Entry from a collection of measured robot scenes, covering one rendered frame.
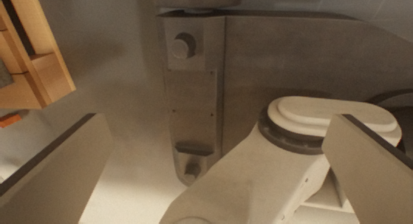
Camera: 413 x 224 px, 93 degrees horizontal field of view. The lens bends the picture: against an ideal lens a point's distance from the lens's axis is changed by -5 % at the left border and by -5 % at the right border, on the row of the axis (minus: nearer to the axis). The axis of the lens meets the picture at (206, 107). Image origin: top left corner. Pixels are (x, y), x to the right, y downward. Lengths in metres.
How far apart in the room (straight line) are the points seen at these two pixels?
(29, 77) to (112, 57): 0.27
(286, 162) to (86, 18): 0.73
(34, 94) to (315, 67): 0.84
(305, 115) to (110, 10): 0.64
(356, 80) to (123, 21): 0.65
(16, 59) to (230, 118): 0.68
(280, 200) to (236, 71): 0.29
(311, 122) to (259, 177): 0.12
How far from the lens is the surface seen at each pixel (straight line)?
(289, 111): 0.36
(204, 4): 0.43
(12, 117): 1.39
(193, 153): 0.58
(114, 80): 0.84
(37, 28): 0.96
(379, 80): 0.54
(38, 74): 0.90
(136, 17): 0.72
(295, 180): 0.32
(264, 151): 0.34
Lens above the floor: 0.61
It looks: 57 degrees down
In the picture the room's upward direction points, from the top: 156 degrees counter-clockwise
